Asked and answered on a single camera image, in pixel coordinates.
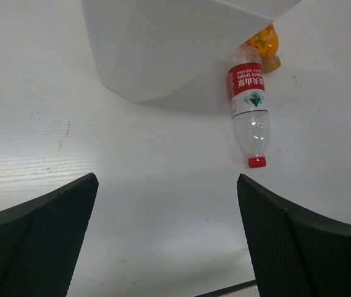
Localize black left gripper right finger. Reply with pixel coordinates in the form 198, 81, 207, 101
237, 174, 351, 296

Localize white octagonal bin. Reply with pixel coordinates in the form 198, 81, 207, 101
82, 0, 297, 103

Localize orange juice bottle patterned label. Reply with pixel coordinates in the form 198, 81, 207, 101
242, 24, 281, 74

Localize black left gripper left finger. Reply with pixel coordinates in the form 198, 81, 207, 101
0, 173, 99, 296

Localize red label clear water bottle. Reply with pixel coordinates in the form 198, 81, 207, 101
225, 45, 270, 168

